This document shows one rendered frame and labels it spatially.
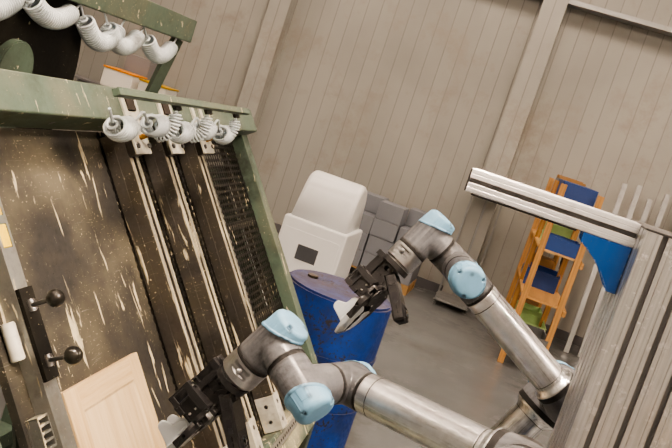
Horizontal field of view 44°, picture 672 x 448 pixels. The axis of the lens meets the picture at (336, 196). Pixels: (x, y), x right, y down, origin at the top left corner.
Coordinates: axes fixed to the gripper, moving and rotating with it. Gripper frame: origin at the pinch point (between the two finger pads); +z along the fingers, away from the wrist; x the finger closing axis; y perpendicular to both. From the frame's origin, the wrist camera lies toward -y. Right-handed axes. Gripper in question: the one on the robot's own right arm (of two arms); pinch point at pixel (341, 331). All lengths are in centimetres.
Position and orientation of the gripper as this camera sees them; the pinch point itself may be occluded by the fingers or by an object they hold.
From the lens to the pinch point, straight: 191.5
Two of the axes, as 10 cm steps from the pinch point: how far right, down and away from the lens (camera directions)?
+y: -6.3, -6.2, 4.6
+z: -7.2, 7.0, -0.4
